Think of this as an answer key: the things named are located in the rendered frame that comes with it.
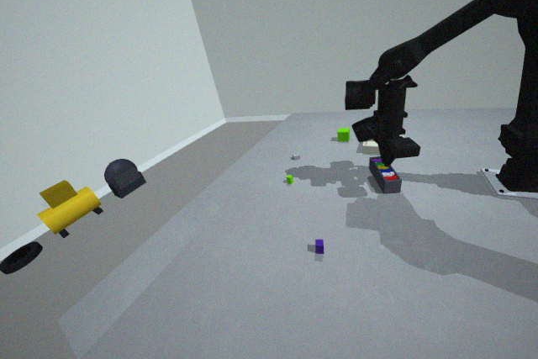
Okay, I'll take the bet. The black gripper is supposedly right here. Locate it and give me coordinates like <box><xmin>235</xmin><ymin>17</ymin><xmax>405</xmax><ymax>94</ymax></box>
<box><xmin>373</xmin><ymin>108</ymin><xmax>420</xmax><ymax>167</ymax></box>

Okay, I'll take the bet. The small purple block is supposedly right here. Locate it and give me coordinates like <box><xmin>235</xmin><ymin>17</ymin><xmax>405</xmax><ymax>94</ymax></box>
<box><xmin>315</xmin><ymin>239</ymin><xmax>324</xmax><ymax>254</ymax></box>

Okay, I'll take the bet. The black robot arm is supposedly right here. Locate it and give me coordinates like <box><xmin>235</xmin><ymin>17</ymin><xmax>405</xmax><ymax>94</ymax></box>
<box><xmin>345</xmin><ymin>0</ymin><xmax>538</xmax><ymax>193</ymax></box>

